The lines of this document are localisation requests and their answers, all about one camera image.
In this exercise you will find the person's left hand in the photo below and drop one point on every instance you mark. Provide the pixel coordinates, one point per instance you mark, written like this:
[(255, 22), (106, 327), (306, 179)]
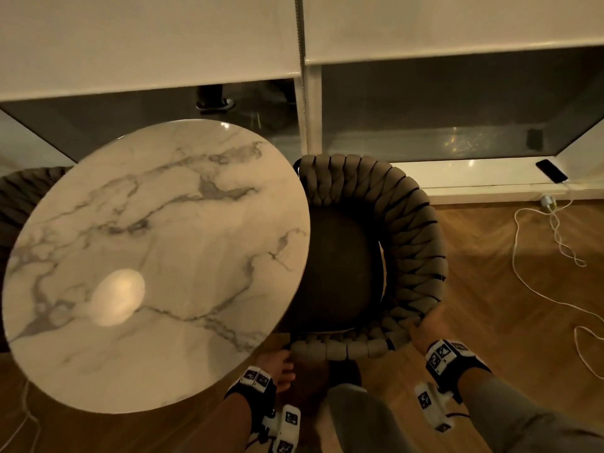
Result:
[(276, 365)]

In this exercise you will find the person's right hand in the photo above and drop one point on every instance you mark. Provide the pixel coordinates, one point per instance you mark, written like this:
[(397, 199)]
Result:
[(432, 330)]

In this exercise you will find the person's right fingers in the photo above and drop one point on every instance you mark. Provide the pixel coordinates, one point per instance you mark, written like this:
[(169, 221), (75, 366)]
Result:
[(427, 318)]

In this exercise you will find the person's left fingers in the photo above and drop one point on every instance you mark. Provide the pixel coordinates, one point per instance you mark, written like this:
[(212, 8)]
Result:
[(285, 372)]

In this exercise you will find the person's right forearm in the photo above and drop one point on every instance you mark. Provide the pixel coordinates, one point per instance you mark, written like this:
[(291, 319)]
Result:
[(519, 419)]

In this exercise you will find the person's left forearm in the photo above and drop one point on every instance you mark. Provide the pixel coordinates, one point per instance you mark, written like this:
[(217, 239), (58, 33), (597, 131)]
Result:
[(226, 426)]

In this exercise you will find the person's grey trouser leg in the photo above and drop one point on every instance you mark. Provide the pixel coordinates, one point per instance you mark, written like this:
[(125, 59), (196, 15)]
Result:
[(363, 419)]

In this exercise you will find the white charger plug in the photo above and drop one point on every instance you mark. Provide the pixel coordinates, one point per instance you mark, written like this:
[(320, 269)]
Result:
[(547, 201)]

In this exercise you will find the round white marble table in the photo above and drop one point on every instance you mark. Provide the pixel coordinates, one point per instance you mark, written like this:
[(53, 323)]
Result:
[(155, 259)]

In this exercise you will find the black smartphone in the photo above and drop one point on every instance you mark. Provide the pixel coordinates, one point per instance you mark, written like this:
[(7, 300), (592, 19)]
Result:
[(551, 170)]

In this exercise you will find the wide white roller blind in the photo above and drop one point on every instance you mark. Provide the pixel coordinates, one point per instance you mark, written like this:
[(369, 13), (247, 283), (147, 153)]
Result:
[(141, 37)]

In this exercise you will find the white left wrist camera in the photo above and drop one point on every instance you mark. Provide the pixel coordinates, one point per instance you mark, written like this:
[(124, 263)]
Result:
[(288, 426)]

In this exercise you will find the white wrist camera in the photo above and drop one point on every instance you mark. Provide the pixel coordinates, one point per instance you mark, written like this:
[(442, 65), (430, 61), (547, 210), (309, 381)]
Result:
[(432, 405), (288, 426)]

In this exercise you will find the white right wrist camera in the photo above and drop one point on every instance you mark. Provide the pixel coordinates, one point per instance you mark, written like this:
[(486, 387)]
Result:
[(432, 405)]

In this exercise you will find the white window frame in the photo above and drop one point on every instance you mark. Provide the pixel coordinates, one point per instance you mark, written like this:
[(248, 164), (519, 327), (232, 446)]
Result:
[(311, 113)]

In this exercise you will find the black cylindrical post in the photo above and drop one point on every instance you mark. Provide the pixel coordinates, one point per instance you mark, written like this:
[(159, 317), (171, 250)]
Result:
[(211, 96)]

